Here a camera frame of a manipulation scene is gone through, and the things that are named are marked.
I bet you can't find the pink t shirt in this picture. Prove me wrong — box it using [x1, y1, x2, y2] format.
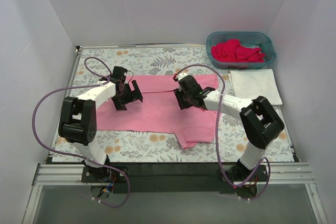
[97, 75, 217, 149]

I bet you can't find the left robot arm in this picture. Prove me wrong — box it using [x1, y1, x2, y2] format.
[58, 66, 143, 182]

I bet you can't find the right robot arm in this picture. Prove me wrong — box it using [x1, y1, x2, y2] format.
[173, 73, 285, 181]

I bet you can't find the floral table cloth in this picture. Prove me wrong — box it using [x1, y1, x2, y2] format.
[51, 46, 299, 163]

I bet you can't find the folded white t shirt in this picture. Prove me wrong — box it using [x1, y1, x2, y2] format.
[228, 69, 283, 105]

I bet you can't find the red t shirt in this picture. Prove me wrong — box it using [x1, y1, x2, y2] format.
[211, 39, 265, 63]

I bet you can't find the teal plastic basket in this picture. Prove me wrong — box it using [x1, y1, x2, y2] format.
[206, 31, 276, 69]

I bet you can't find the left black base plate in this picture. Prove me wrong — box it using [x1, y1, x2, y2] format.
[81, 166, 126, 183]

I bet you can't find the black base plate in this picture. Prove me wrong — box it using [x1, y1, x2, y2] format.
[81, 166, 126, 183]
[225, 165, 268, 183]

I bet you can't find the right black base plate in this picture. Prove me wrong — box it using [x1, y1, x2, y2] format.
[225, 165, 268, 183]

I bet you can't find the aluminium frame rail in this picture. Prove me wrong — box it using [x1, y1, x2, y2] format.
[23, 163, 328, 223]

